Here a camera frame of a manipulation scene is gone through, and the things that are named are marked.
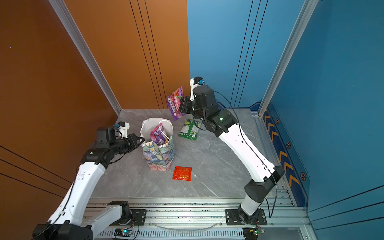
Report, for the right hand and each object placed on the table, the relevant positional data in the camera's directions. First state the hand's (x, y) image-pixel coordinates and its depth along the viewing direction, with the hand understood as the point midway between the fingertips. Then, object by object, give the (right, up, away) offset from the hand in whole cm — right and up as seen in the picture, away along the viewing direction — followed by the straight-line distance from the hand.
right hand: (178, 99), depth 65 cm
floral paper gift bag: (-11, -28, +13) cm, 33 cm away
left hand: (-18, -18, +11) cm, 28 cm away
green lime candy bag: (+3, -14, +41) cm, 43 cm away
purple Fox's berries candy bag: (-14, -17, +17) cm, 28 cm away
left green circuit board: (-27, -63, +6) cm, 69 cm away
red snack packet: (0, -40, +22) cm, 45 cm away
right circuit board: (+34, -62, +5) cm, 71 cm away
